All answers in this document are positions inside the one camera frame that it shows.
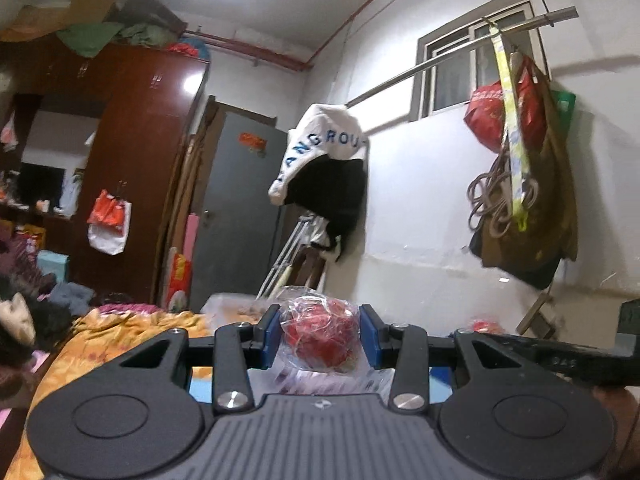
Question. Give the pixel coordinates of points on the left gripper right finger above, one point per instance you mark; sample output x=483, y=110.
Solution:
x=403, y=349

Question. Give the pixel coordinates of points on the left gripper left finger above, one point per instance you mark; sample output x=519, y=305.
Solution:
x=238, y=348

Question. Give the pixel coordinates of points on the red ball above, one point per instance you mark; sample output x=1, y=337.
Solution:
x=319, y=333

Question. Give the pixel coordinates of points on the grey door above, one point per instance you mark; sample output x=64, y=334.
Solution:
x=238, y=228

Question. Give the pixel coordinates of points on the brown hanging bag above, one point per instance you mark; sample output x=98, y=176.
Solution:
x=531, y=255

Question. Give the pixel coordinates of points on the metal crutches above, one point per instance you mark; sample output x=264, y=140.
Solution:
x=287, y=254

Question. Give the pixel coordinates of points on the orange yellow blanket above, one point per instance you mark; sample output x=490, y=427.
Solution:
x=99, y=337

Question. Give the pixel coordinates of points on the orange white hanging bag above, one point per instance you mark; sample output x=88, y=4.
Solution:
x=108, y=224

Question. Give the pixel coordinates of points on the white hooded jacket hanging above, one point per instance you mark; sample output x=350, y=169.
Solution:
x=324, y=171

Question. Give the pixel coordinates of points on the red hanging plastic bag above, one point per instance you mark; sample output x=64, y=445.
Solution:
x=485, y=113

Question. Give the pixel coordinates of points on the dark red wooden wardrobe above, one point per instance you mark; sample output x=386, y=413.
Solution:
x=145, y=100

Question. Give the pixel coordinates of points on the black television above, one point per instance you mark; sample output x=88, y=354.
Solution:
x=37, y=182

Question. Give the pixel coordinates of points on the window with white frame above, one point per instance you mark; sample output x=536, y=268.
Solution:
x=453, y=81

